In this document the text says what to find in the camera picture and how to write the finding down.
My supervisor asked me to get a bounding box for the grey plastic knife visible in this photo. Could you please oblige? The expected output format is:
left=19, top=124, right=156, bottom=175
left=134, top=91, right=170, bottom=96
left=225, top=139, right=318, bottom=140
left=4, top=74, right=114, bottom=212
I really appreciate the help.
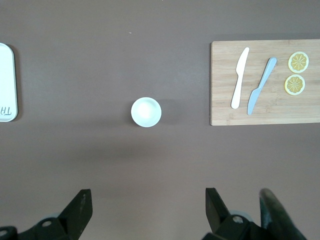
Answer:
left=246, top=57, right=278, bottom=116

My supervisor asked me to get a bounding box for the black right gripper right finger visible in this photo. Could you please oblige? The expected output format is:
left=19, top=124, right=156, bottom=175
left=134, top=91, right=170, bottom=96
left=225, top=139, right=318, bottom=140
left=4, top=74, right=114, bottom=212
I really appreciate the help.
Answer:
left=202, top=187, right=263, bottom=240

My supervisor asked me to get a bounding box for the white bear print tray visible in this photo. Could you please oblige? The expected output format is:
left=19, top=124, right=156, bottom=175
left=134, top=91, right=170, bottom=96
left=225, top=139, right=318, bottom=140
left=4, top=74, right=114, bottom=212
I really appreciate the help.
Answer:
left=0, top=42, right=19, bottom=123

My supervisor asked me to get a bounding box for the bamboo cutting board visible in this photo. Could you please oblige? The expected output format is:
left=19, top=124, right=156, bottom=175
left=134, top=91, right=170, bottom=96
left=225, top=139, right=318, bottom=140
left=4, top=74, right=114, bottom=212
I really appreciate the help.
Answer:
left=210, top=39, right=320, bottom=127

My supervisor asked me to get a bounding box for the white plastic cup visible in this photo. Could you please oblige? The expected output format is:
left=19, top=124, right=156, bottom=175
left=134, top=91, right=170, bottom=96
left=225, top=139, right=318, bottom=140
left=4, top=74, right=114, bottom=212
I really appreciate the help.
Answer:
left=130, top=96, right=163, bottom=128

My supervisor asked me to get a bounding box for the brown table cover mat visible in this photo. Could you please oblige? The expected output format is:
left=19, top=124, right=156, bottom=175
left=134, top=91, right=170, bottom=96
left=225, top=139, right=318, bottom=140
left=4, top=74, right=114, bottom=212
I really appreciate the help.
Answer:
left=0, top=0, right=320, bottom=240

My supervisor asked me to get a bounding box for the white plastic knife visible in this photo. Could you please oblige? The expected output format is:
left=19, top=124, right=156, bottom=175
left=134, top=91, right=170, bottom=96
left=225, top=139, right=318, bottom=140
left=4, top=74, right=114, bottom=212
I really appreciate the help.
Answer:
left=230, top=46, right=250, bottom=110

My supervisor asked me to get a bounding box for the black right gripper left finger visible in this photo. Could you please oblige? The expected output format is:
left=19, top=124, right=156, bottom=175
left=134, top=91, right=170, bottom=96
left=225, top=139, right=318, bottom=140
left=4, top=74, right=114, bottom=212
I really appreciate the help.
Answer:
left=0, top=188, right=94, bottom=240

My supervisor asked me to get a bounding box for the yellow lemon slice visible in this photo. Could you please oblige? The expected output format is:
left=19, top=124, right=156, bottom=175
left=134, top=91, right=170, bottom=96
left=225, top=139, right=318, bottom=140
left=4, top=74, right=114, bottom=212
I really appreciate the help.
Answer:
left=287, top=51, right=310, bottom=74
left=283, top=74, right=306, bottom=96

